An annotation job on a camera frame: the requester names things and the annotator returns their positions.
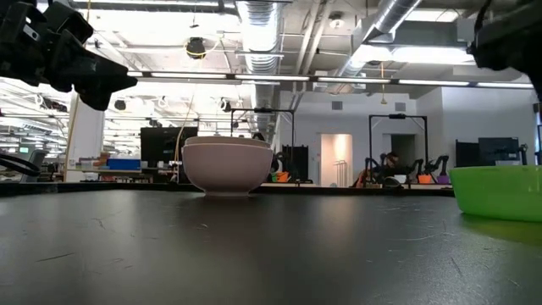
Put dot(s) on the green plastic bowl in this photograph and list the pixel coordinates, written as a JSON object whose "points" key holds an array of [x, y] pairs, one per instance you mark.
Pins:
{"points": [[499, 190]]}

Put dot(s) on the silver ribbed ventilation duct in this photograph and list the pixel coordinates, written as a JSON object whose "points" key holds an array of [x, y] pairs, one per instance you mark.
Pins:
{"points": [[259, 38]]}

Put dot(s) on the black background robot arm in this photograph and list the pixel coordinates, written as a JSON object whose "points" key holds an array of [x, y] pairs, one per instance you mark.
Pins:
{"points": [[438, 163], [374, 169]]}

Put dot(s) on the large black monitor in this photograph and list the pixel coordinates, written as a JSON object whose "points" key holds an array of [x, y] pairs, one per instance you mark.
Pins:
{"points": [[163, 144]]}

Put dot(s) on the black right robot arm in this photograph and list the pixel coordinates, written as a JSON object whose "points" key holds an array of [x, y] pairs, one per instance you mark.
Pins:
{"points": [[512, 38]]}

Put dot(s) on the silver slanted ventilation duct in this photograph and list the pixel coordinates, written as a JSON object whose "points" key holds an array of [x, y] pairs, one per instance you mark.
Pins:
{"points": [[381, 25]]}

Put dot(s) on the grey wall vent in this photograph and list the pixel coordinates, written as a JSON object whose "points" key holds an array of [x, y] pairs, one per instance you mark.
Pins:
{"points": [[336, 105], [400, 107]]}

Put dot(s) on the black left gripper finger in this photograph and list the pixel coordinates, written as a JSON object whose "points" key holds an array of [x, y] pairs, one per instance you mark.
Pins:
{"points": [[99, 82]]}

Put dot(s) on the black cabinet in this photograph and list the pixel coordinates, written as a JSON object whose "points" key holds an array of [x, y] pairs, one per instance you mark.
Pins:
{"points": [[296, 163]]}

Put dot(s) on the purple container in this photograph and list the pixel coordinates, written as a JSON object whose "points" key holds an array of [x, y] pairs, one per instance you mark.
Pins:
{"points": [[443, 179]]}

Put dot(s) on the person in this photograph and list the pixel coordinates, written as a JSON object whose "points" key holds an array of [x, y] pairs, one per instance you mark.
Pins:
{"points": [[391, 161]]}

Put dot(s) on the black ceiling dome camera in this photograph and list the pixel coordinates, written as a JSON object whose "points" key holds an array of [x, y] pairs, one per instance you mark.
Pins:
{"points": [[196, 47]]}

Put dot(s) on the white pillar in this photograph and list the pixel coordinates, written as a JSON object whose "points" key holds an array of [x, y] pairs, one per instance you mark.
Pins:
{"points": [[86, 140]]}

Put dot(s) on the long ceiling light rail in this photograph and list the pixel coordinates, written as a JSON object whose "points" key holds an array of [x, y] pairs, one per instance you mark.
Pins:
{"points": [[360, 79]]}

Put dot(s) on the grey office chair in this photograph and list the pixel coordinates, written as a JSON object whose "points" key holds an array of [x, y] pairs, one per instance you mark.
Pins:
{"points": [[37, 159]]}

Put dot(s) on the pink bowl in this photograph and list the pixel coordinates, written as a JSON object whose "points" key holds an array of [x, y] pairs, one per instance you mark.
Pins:
{"points": [[228, 169]]}

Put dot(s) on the orange container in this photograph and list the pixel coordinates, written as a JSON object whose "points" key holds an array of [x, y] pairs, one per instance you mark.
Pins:
{"points": [[424, 179], [283, 176]]}

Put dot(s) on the blue storage bin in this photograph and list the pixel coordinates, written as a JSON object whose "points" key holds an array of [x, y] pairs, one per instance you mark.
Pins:
{"points": [[123, 164]]}

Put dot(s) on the small black ceiling dome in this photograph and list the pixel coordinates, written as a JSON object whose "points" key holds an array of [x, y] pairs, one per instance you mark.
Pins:
{"points": [[120, 104]]}

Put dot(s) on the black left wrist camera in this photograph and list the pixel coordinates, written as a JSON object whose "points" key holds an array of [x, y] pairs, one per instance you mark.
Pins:
{"points": [[70, 21]]}

